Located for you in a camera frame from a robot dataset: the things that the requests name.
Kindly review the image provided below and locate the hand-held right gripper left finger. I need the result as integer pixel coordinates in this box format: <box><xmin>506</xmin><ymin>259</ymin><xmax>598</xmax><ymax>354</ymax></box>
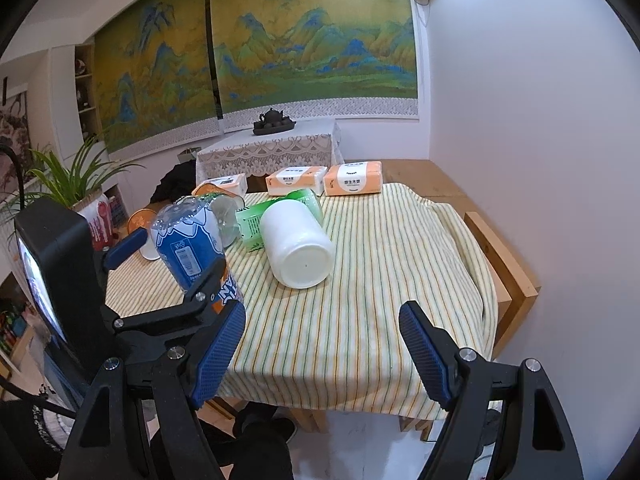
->
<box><xmin>59</xmin><ymin>301</ymin><xmax>247</xmax><ymax>480</ymax></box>

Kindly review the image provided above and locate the dark tea set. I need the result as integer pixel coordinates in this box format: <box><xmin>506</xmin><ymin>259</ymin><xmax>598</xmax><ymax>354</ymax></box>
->
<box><xmin>251</xmin><ymin>107</ymin><xmax>297</xmax><ymax>136</ymax></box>

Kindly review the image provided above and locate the framed wall picture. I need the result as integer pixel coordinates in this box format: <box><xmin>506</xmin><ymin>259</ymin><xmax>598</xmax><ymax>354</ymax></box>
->
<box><xmin>0</xmin><ymin>91</ymin><xmax>32</xmax><ymax>172</ymax></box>

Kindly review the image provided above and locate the landscape wall hanging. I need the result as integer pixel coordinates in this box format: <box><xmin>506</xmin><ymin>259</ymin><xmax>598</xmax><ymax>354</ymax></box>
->
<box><xmin>92</xmin><ymin>0</ymin><xmax>224</xmax><ymax>157</ymax></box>
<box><xmin>206</xmin><ymin>0</ymin><xmax>421</xmax><ymax>134</ymax></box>

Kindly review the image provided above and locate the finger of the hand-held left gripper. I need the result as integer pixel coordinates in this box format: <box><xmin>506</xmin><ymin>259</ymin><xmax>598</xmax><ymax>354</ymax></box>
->
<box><xmin>101</xmin><ymin>229</ymin><xmax>148</xmax><ymax>271</ymax></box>
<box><xmin>102</xmin><ymin>257</ymin><xmax>228</xmax><ymax>347</ymax></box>

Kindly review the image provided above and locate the orange tissue pack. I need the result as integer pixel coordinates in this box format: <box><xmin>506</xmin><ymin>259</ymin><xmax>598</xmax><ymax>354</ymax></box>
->
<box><xmin>265</xmin><ymin>166</ymin><xmax>331</xmax><ymax>197</ymax></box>
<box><xmin>323</xmin><ymin>161</ymin><xmax>383</xmax><ymax>196</ymax></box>

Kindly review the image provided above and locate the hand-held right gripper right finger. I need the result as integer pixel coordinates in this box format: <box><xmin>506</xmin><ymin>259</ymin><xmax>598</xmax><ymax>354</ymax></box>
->
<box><xmin>398</xmin><ymin>301</ymin><xmax>586</xmax><ymax>480</ymax></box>

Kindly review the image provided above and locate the lace covered side table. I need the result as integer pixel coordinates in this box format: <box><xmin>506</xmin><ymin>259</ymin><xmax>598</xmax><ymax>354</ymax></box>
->
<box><xmin>195</xmin><ymin>121</ymin><xmax>344</xmax><ymax>182</ymax></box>

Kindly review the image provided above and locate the white plastic jar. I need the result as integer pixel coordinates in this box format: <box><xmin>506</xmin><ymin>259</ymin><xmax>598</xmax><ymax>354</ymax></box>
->
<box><xmin>259</xmin><ymin>199</ymin><xmax>335</xmax><ymax>289</ymax></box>

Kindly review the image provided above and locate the white tissue pack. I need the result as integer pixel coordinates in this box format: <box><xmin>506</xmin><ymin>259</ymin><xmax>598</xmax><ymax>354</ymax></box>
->
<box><xmin>197</xmin><ymin>173</ymin><xmax>249</xmax><ymax>196</ymax></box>

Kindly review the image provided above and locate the wooden wall shelf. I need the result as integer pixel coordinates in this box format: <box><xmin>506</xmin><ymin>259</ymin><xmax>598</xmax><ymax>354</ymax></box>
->
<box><xmin>74</xmin><ymin>42</ymin><xmax>99</xmax><ymax>147</ymax></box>

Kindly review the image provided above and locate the green leafy plant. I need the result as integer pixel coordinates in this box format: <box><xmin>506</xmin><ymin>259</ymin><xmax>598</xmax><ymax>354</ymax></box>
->
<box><xmin>0</xmin><ymin>130</ymin><xmax>147</xmax><ymax>223</ymax></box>

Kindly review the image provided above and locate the blue label plastic bottle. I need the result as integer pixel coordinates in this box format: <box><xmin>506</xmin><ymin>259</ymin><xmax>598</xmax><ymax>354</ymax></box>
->
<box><xmin>151</xmin><ymin>199</ymin><xmax>246</xmax><ymax>307</ymax></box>

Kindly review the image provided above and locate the striped yellow tablecloth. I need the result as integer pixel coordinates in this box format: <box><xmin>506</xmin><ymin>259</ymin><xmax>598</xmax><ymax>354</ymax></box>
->
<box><xmin>102</xmin><ymin>182</ymin><xmax>501</xmax><ymax>422</ymax></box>

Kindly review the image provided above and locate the orange paper cup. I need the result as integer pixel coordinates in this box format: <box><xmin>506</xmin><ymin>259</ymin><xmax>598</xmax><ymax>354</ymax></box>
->
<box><xmin>127</xmin><ymin>208</ymin><xmax>162</xmax><ymax>261</ymax></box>
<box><xmin>191</xmin><ymin>181</ymin><xmax>246</xmax><ymax>202</ymax></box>

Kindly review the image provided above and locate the wooden table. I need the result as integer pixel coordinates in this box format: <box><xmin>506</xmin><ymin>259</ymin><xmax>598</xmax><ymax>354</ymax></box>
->
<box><xmin>205</xmin><ymin>159</ymin><xmax>471</xmax><ymax>442</ymax></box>

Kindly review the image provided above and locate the white and red plant pot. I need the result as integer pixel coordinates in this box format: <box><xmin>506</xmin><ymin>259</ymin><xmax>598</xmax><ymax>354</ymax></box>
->
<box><xmin>70</xmin><ymin>187</ymin><xmax>117</xmax><ymax>252</ymax></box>

